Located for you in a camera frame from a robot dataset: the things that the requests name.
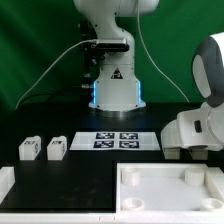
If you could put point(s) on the white sheet with tags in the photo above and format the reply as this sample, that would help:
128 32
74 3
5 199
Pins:
140 141

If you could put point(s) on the white square tabletop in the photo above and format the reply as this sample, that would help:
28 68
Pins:
168 187

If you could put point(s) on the white left corner bracket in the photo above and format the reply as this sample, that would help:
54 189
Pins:
7 180

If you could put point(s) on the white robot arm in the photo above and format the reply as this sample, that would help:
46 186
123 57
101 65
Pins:
118 91

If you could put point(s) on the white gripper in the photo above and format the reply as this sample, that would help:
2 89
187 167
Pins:
190 129

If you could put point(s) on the black camera on stand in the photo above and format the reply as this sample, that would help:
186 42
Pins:
94 53

